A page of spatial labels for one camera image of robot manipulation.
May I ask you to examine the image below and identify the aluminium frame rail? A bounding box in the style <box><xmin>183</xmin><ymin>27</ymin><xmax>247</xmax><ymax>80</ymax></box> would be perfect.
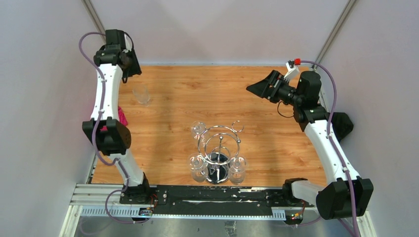
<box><xmin>59</xmin><ymin>183</ymin><xmax>377</xmax><ymax>237</ymax></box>

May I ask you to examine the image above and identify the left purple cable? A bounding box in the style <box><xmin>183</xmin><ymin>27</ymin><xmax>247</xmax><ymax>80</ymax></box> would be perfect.
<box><xmin>78</xmin><ymin>32</ymin><xmax>151</xmax><ymax>225</ymax></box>

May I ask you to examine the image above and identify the black cloth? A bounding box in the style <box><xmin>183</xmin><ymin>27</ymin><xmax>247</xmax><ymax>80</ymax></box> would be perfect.
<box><xmin>332</xmin><ymin>112</ymin><xmax>354</xmax><ymax>143</ymax></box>

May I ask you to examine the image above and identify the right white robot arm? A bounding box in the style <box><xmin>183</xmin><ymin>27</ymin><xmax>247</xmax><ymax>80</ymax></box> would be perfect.
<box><xmin>246</xmin><ymin>70</ymin><xmax>374</xmax><ymax>220</ymax></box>

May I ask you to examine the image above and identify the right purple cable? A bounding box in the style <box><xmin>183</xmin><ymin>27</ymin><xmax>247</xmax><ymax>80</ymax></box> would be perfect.
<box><xmin>293</xmin><ymin>58</ymin><xmax>362</xmax><ymax>237</ymax></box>

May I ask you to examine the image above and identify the pink cloth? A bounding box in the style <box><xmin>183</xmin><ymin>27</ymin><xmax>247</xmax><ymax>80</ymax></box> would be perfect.
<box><xmin>118</xmin><ymin>106</ymin><xmax>128</xmax><ymax>126</ymax></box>

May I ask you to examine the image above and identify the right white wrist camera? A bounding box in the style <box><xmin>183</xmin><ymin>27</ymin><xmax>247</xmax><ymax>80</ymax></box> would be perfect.
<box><xmin>284</xmin><ymin>58</ymin><xmax>300</xmax><ymax>83</ymax></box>

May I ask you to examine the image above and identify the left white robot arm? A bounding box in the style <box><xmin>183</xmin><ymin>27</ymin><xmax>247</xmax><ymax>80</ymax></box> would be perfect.
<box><xmin>82</xmin><ymin>29</ymin><xmax>152</xmax><ymax>204</ymax></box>

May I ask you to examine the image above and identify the purple cable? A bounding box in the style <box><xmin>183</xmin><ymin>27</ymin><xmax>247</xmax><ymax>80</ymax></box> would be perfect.
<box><xmin>78</xmin><ymin>32</ymin><xmax>151</xmax><ymax>225</ymax></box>
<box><xmin>293</xmin><ymin>58</ymin><xmax>362</xmax><ymax>237</ymax></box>

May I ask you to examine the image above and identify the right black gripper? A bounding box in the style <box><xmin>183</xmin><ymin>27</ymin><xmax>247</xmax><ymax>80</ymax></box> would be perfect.
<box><xmin>247</xmin><ymin>70</ymin><xmax>303</xmax><ymax>107</ymax></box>

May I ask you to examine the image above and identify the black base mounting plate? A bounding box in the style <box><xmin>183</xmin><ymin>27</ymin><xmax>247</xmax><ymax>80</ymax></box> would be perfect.
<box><xmin>119</xmin><ymin>185</ymin><xmax>312</xmax><ymax>217</ymax></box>

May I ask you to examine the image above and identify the chrome wine glass rack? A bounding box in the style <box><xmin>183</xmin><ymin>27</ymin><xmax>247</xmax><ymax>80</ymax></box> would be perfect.
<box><xmin>197</xmin><ymin>120</ymin><xmax>245</xmax><ymax>185</ymax></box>

